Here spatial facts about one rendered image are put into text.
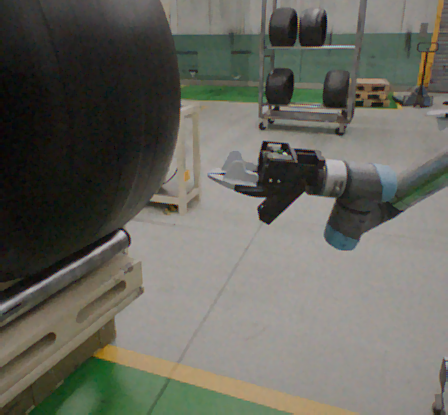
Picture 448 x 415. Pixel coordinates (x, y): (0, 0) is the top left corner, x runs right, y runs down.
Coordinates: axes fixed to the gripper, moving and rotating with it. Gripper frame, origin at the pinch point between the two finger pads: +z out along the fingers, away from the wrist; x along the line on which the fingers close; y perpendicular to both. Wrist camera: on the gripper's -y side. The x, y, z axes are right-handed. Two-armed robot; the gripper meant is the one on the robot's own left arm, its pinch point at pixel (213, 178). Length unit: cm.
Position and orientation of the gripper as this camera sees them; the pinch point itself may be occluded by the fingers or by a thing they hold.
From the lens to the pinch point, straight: 76.3
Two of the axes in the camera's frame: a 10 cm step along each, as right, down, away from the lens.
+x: 1.0, 5.9, -8.0
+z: -9.8, -0.8, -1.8
